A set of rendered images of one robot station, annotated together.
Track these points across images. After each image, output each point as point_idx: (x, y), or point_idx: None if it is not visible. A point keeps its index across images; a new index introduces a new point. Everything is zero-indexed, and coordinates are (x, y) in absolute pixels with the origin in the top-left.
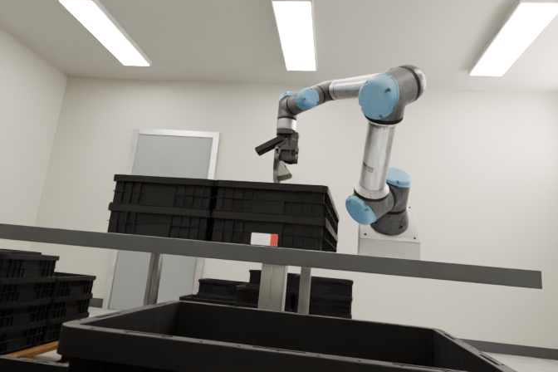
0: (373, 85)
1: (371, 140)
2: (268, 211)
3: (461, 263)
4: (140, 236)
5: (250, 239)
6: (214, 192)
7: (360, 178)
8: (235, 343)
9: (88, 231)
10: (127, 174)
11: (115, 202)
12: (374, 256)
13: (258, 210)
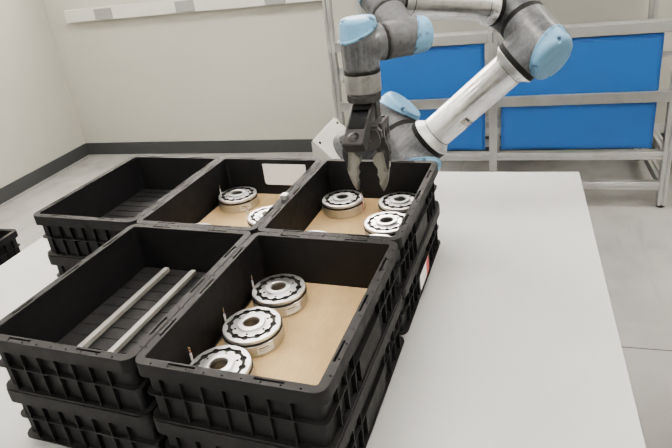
0: (565, 45)
1: (500, 96)
2: (422, 235)
3: (584, 194)
4: (629, 381)
5: (420, 286)
6: (372, 259)
7: (445, 135)
8: None
9: (645, 445)
10: (340, 362)
11: (332, 437)
12: (591, 225)
13: (419, 242)
